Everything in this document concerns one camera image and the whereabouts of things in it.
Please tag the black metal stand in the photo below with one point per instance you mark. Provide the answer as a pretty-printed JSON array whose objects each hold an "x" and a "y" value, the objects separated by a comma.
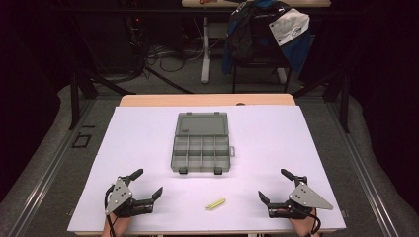
[
  {"x": 74, "y": 98},
  {"x": 345, "y": 105}
]

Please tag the blue black white jacket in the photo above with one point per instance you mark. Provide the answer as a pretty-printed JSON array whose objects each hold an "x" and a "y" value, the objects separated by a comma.
[{"x": 293, "y": 49}]

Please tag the orange object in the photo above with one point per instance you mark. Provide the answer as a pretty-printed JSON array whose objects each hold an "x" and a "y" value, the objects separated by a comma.
[{"x": 207, "y": 1}]

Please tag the small yellow-green plastic piece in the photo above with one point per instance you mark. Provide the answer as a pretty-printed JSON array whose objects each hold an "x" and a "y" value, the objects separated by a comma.
[{"x": 215, "y": 204}]

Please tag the black diagonal metal bar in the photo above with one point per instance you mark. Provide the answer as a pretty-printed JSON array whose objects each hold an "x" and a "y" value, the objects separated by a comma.
[{"x": 168, "y": 80}]

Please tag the white table mat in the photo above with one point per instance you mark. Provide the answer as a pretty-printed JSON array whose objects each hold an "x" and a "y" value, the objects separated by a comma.
[{"x": 263, "y": 148}]

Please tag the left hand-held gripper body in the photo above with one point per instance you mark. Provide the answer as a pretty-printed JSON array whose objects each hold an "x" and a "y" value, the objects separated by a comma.
[{"x": 119, "y": 197}]

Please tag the person's right hand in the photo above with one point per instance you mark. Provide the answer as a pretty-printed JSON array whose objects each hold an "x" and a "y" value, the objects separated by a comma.
[{"x": 302, "y": 227}]

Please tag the clear grey compartment organizer box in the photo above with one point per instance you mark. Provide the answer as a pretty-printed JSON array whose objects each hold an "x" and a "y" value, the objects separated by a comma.
[{"x": 201, "y": 154}]

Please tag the aluminium floor rail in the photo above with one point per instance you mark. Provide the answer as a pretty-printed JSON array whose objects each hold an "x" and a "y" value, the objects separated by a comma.
[
  {"x": 49, "y": 171},
  {"x": 362, "y": 177}
]

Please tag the dark equipment rack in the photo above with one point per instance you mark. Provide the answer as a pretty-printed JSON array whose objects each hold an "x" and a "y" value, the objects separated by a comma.
[{"x": 135, "y": 33}]

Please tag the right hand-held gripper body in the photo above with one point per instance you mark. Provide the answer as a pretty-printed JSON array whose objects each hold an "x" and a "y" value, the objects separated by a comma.
[{"x": 308, "y": 197}]

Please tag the black chair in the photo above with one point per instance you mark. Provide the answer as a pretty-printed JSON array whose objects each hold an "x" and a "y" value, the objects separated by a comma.
[{"x": 234, "y": 79}]

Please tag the light wooden table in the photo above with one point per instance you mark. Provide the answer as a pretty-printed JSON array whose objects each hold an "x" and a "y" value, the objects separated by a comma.
[{"x": 204, "y": 99}]

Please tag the wooden desk with white legs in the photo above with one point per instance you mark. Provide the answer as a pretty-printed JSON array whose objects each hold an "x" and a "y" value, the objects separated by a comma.
[{"x": 205, "y": 65}]

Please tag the person's left hand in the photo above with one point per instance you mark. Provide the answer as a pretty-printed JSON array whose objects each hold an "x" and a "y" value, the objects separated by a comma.
[{"x": 116, "y": 225}]

